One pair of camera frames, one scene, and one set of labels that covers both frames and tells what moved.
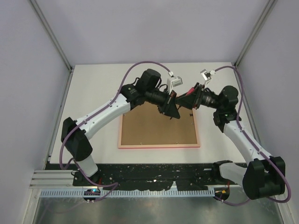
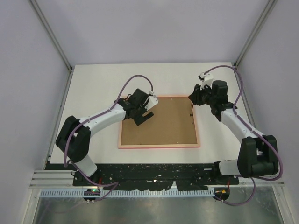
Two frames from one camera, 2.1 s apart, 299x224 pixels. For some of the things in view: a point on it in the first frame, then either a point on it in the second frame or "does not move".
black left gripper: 169,108 to 138,121
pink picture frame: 144,126 does not move
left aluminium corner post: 71,68 does not move
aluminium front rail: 49,179 does not move
